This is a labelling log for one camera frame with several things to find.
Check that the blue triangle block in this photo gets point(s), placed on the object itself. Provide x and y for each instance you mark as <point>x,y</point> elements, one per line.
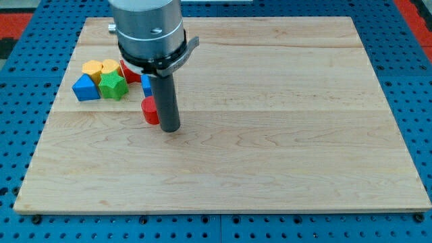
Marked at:
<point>85,89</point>

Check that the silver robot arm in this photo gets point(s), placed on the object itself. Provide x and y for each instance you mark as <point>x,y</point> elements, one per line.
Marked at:
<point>151,35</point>

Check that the red block behind arm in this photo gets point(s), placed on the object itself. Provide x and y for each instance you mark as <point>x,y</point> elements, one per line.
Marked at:
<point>129,76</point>

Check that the wooden board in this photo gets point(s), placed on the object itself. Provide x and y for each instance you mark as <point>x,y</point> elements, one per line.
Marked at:
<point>279,115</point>

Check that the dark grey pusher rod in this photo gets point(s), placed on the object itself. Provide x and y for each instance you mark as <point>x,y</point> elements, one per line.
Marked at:
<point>164,93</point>

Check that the red cylinder block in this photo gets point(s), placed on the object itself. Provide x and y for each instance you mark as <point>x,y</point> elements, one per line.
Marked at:
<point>149,110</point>

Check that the blue block behind rod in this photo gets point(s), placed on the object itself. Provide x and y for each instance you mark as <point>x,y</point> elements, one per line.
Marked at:
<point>146,85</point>

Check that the green star block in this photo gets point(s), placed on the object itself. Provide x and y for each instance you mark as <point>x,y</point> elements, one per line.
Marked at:
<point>113,86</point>

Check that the yellow cylinder block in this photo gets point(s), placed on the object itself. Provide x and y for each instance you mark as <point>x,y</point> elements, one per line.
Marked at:
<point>111,65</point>

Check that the yellow hexagon block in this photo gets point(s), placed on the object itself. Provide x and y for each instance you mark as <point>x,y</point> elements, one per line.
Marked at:
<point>93,68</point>

